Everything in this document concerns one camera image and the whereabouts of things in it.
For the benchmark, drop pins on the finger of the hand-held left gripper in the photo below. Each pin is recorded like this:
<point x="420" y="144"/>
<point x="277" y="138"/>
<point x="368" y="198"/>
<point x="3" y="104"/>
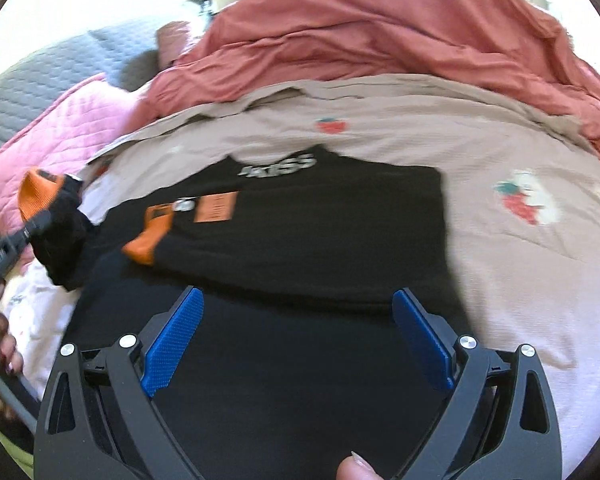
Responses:
<point x="15" y="245"/>

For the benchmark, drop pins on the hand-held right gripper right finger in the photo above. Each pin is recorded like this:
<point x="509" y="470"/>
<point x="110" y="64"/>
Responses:
<point x="422" y="340"/>

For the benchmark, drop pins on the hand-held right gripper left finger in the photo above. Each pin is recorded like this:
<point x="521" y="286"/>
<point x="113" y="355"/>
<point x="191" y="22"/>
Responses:
<point x="172" y="345"/>

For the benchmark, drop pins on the black shirt with orange cuffs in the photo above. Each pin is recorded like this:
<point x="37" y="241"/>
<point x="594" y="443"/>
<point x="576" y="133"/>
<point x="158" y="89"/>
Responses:
<point x="300" y="220"/>

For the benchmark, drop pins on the person's left hand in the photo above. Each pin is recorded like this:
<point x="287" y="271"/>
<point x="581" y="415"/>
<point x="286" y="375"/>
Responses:
<point x="7" y="347"/>

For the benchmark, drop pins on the person's right hand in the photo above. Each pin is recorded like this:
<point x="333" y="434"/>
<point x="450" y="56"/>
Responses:
<point x="355" y="467"/>

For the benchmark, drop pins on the pink quilted pillow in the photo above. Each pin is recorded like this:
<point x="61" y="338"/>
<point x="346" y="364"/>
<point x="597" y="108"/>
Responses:
<point x="65" y="130"/>

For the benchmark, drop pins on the mauve flower-print bedsheet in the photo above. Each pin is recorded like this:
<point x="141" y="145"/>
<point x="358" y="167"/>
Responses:
<point x="520" y="260"/>

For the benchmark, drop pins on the grey quilted pillow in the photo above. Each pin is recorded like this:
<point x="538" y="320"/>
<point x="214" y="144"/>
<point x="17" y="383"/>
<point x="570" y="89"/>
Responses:
<point x="45" y="70"/>

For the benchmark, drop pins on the mauve pillow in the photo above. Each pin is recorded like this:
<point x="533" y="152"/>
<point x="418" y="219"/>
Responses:
<point x="172" y="42"/>

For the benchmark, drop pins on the red duvet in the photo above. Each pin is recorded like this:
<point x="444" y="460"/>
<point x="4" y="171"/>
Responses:
<point x="380" y="25"/>

